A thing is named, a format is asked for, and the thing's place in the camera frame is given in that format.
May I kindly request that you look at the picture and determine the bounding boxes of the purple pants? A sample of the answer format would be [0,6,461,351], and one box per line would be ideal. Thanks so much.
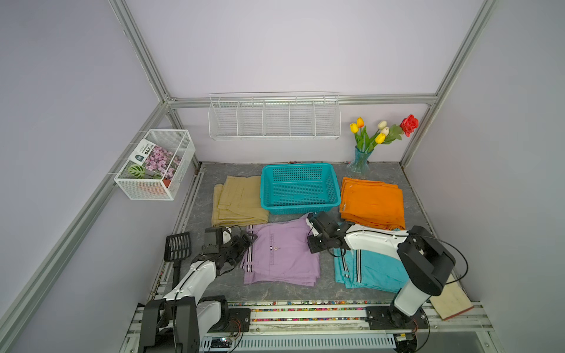
[241,215,321,287]

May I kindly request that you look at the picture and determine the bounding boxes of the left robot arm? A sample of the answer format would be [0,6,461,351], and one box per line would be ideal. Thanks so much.
[138,227,257,352]

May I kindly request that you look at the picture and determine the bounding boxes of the khaki pants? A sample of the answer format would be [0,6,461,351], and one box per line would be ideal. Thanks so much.
[211,176,269,227]

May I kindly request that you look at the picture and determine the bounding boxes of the glass vase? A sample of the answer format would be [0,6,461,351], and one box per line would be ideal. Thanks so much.
[347,148,371,178]

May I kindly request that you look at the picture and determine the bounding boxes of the teal plastic basket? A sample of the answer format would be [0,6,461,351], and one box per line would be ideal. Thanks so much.
[260,163,341,215]

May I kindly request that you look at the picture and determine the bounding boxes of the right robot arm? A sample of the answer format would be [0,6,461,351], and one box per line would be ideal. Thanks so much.
[307,212,456,328]

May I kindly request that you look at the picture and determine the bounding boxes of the pink flower plant pot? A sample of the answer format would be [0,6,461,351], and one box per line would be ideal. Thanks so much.
[127,145,182,188]

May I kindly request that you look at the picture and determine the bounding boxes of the white wire side basket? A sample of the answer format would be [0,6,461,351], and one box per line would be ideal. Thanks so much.
[114,129,196,201]

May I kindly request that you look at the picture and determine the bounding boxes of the orange pants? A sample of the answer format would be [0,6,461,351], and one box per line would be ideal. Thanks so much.
[339,177,406,230]

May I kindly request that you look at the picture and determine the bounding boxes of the red rose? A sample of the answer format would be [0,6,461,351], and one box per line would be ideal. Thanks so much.
[400,114,419,138]

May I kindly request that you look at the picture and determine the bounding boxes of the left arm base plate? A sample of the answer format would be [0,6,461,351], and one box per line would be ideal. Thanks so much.
[208,308,251,334]

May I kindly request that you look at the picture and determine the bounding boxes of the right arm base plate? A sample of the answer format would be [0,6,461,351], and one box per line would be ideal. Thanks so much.
[366,305,430,332]

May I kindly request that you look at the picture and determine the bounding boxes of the white wire wall shelf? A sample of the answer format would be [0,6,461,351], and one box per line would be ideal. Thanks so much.
[207,92,341,140]

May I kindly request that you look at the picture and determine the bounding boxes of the teal pants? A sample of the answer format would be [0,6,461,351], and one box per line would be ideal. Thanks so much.
[333,249,409,294]

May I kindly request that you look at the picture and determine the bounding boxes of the yellow tulip bunch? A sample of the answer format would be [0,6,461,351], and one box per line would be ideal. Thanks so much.
[349,116,403,153]

